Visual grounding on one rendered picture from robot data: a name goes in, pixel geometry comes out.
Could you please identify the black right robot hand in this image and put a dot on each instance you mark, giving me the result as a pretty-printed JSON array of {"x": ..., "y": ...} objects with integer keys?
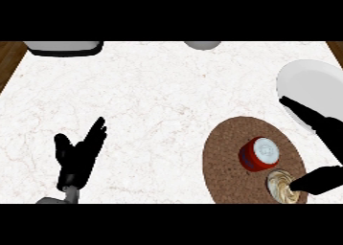
[{"x": 333, "y": 137}]

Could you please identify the red can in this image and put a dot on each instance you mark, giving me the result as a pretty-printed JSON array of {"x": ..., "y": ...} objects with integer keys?
[{"x": 258, "y": 153}]

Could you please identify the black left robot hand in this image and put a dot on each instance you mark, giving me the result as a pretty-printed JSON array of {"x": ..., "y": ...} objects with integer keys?
[{"x": 81, "y": 153}]

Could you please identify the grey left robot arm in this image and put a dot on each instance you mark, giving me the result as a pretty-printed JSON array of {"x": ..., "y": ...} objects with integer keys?
[{"x": 62, "y": 196}]

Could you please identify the brown round woven placemat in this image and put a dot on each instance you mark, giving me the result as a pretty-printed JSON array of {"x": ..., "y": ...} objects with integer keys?
[{"x": 227, "y": 159}]

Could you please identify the grey rounded object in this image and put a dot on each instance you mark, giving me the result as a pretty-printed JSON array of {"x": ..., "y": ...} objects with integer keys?
[{"x": 203, "y": 45}]

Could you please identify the grey and black appliance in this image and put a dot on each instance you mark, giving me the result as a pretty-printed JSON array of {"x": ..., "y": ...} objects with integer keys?
[{"x": 65, "y": 48}]

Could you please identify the white round plate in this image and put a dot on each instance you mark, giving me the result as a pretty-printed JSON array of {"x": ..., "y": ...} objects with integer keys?
[{"x": 316, "y": 91}]

